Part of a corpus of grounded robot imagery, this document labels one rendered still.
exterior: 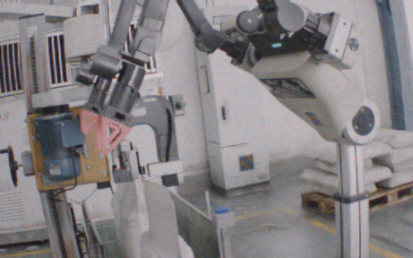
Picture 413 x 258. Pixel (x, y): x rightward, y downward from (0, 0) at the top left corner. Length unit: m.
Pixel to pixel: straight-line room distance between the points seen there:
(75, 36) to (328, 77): 0.93
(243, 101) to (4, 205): 2.93
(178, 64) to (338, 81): 4.92
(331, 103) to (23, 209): 3.83
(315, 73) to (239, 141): 4.50
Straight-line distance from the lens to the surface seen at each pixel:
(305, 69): 1.45
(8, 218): 4.96
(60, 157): 1.91
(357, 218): 1.76
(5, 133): 4.84
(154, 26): 1.16
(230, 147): 5.89
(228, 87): 5.85
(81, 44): 1.90
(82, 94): 1.94
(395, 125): 7.84
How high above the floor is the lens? 1.40
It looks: 6 degrees down
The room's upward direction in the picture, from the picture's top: 7 degrees counter-clockwise
